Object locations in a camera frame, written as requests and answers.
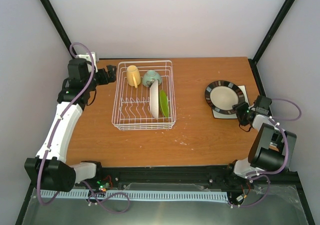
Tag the brown rimmed patterned plate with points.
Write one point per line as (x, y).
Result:
(154, 99)

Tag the yellow ceramic mug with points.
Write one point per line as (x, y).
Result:
(133, 76)

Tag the pale green ceramic bowl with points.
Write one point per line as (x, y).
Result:
(150, 77)

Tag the black right corner post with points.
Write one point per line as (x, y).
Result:
(282, 13)

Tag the black aluminium frame rail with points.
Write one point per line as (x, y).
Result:
(162, 176)

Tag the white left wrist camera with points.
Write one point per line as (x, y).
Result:
(87, 56)

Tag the lime green plate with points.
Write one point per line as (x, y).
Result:
(164, 104)

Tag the light blue cable duct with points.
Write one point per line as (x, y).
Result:
(155, 196)

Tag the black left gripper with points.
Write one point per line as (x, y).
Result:
(111, 75)

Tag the black corner post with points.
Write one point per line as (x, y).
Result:
(282, 13)
(58, 26)

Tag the white square plate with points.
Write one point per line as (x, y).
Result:
(217, 115)

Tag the black rimmed cream plate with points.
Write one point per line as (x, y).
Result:
(222, 95)

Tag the white wire dish rack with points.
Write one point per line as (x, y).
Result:
(132, 106)

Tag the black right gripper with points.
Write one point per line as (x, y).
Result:
(239, 108)

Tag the black left corner post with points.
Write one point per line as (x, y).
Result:
(58, 26)

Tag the small electronics board with leds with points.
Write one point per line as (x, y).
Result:
(105, 184)

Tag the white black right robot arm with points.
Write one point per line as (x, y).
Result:
(273, 147)

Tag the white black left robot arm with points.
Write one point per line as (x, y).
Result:
(71, 102)

